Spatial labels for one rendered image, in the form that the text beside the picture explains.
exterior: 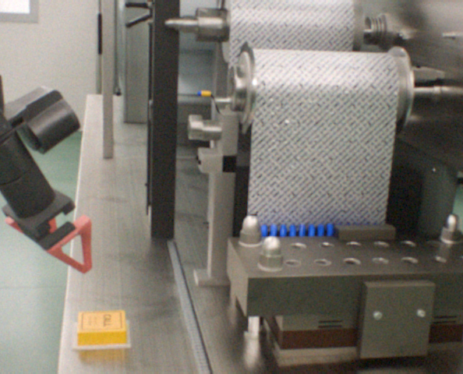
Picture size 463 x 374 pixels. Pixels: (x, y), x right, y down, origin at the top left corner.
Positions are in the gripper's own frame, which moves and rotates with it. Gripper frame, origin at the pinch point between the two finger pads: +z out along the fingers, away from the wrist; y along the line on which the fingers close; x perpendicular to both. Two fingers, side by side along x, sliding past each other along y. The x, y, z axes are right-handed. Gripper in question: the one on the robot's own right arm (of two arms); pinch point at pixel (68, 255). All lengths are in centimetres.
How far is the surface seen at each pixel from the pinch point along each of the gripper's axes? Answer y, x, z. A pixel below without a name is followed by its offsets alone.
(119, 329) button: -2.0, 0.1, 14.1
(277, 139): -2.3, -36.8, 5.6
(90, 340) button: -0.3, 4.1, 13.3
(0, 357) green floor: 161, 10, 115
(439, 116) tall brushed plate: -13, -62, 16
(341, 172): -7.6, -42.7, 15.2
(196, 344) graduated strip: -7.9, -6.9, 20.7
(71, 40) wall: 513, -209, 139
